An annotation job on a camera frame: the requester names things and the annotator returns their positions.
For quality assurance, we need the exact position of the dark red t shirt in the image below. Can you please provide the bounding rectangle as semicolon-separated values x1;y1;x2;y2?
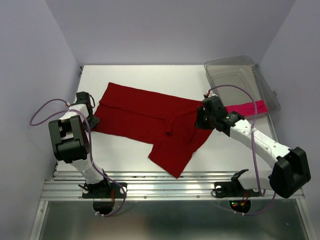
94;82;212;178

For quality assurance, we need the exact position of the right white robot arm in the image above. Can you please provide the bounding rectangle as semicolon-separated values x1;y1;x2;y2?
195;94;311;199

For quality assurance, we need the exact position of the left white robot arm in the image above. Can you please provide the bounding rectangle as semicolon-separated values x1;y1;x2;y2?
48;91;111;197

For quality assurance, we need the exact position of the clear plastic bin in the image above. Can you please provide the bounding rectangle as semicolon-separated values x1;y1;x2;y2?
204;55;281;115

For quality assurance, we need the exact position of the pink rolled t shirt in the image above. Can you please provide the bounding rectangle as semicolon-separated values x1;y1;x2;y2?
225;100;269;117

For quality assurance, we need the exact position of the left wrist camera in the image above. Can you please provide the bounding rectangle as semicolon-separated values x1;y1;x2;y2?
71;91;88;106

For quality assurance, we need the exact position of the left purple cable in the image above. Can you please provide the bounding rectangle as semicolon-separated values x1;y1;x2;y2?
29;98;127;218

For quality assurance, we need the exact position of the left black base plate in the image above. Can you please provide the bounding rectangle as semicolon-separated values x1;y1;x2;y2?
81;182;127;199

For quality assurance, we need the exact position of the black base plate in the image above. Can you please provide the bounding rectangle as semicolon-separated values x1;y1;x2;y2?
81;182;127;199
211;181;260;199

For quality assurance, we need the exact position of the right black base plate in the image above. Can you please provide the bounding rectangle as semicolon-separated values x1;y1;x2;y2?
211;181;260;199

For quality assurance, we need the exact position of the aluminium rail frame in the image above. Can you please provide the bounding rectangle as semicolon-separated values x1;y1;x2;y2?
30;171;316;240

